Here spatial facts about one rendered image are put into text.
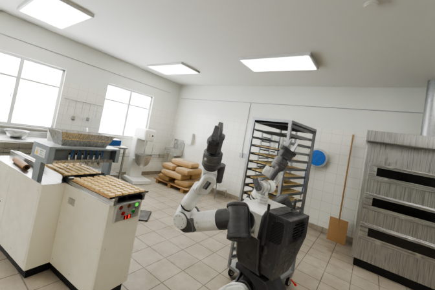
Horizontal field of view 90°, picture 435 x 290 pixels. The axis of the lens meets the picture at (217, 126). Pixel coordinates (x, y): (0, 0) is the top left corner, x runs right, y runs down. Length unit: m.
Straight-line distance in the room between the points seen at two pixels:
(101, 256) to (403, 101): 5.05
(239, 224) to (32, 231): 2.03
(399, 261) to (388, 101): 2.66
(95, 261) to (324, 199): 4.19
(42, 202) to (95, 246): 0.67
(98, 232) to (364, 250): 3.54
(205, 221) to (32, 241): 1.90
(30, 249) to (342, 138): 4.93
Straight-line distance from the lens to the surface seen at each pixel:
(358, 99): 5.20
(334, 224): 4.95
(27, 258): 2.76
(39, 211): 2.59
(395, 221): 4.12
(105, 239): 2.15
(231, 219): 1.01
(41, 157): 2.56
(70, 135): 2.52
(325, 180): 5.12
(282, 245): 1.09
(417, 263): 4.25
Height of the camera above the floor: 1.54
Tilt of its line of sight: 2 degrees up
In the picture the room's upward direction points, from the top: 10 degrees clockwise
